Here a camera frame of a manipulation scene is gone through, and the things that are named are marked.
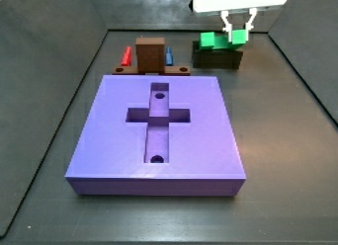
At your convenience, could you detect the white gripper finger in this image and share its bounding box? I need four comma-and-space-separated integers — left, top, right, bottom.
246, 8, 258, 33
221, 11, 233, 42

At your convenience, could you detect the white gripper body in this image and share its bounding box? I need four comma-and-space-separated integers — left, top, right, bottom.
193, 0, 286, 13

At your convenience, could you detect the green U-shaped block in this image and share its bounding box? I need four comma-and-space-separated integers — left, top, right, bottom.
199, 30, 249, 50

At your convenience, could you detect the purple board with cross slot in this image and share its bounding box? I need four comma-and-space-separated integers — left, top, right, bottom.
66, 75, 246, 196

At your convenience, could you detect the brown inverted T block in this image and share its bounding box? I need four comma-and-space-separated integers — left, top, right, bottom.
113, 38, 190, 75

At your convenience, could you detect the blue peg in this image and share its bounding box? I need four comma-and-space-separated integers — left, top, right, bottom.
166, 46, 173, 66

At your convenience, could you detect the red peg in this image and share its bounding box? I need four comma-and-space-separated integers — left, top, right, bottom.
121, 46, 133, 66

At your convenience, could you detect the black angle bracket fixture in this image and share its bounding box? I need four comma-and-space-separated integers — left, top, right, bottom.
191, 41, 243, 70

